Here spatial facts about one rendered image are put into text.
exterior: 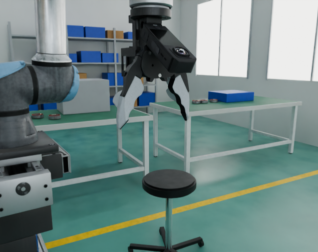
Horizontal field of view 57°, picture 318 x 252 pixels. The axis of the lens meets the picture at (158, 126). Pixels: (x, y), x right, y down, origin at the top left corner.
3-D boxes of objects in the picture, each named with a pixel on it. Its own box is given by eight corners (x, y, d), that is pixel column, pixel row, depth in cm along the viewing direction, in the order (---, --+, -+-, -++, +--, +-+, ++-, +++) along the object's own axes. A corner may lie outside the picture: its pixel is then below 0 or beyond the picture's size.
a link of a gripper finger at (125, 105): (109, 124, 54) (133, 82, 55) (123, 130, 49) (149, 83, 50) (95, 116, 52) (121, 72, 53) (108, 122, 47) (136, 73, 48)
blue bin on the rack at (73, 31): (59, 38, 612) (58, 26, 608) (79, 38, 631) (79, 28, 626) (62, 36, 575) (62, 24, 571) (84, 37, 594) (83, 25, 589)
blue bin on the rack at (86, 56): (77, 62, 637) (76, 51, 632) (95, 62, 657) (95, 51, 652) (81, 62, 601) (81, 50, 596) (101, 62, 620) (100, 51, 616)
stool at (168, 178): (122, 244, 207) (120, 170, 195) (180, 226, 230) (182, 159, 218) (158, 297, 160) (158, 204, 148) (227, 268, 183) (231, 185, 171)
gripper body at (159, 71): (154, 79, 59) (154, 16, 57) (179, 81, 52) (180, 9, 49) (120, 80, 55) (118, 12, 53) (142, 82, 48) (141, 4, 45)
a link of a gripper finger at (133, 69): (133, 105, 51) (157, 63, 52) (138, 106, 49) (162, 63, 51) (112, 91, 48) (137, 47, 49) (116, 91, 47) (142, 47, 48)
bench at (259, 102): (149, 156, 406) (149, 102, 390) (250, 139, 493) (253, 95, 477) (184, 177, 328) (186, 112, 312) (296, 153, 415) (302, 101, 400)
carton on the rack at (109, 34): (102, 39, 655) (102, 31, 651) (117, 40, 671) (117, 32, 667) (107, 38, 620) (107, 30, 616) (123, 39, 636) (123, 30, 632)
